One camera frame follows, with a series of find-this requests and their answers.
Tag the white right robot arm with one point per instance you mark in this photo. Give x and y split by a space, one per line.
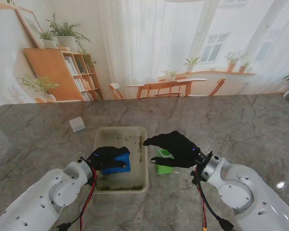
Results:
250 192

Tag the white square bottle cap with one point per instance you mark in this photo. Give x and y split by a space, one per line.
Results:
77 124

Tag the printed room backdrop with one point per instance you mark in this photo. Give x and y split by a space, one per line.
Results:
144 48

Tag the scattered green beans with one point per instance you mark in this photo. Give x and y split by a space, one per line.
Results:
125 188

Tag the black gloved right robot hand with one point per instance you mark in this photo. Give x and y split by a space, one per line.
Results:
180 151

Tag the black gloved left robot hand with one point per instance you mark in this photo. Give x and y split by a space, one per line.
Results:
103 157

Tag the cream plastic baking tray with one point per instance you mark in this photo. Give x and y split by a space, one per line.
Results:
137 173

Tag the blue plastic scraper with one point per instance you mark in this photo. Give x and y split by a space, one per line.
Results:
124 158

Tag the clear bottle with green base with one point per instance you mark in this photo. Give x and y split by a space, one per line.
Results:
163 169

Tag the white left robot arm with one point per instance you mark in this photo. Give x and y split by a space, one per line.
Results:
41 202

